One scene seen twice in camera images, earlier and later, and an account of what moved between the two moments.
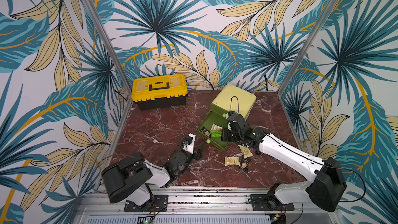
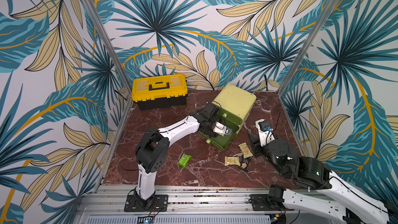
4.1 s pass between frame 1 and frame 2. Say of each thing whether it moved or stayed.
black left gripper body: moved
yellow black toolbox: stayed
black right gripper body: moved
